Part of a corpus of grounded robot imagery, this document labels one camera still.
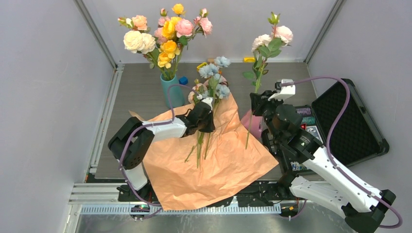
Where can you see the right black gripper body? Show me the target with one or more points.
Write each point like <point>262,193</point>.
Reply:
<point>266,108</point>

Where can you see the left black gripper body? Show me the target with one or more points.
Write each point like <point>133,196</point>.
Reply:
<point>205,125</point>

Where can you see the teal ceramic vase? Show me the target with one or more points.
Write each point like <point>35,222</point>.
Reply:
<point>173,95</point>

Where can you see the light blue flower stem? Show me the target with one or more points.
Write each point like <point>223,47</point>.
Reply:
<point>218,86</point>

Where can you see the peach wrapping paper sheet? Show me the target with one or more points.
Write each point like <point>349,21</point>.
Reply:
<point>230,160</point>

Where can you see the tan satin ribbon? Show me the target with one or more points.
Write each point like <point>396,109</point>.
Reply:
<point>134,114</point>

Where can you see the yellow rose stems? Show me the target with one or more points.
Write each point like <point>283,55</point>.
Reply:
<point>169,46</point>

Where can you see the pale pink rose stem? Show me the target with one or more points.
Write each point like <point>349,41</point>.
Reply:
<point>267,46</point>

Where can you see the cream white rose stems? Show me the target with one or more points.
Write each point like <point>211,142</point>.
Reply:
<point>145,44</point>

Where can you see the paper flower bouquet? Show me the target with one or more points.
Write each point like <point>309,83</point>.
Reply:
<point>200,91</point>

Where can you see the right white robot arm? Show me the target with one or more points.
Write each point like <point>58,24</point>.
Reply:
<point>362,206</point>

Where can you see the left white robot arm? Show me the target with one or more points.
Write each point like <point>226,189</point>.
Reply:
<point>132,141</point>

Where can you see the pink plastic box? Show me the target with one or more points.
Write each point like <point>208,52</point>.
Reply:
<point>253,124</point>

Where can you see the small blue cube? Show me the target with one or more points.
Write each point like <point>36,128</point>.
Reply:
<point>183,80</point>

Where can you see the colourful toy block house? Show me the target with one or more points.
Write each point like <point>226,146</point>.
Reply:
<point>201,65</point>

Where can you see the yellow toy block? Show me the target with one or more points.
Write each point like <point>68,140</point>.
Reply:
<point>249,59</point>

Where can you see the black poker chip case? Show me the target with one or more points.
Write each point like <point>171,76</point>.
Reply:
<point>355,139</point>

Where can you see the pink peach rose stems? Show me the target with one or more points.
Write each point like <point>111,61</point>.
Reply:
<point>186,29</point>

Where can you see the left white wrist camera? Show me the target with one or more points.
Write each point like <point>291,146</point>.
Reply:
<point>206,100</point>

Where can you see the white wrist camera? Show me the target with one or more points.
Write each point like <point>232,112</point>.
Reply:
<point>284,89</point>
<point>206,100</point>

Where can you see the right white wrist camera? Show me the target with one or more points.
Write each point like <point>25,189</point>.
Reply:
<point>284,89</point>

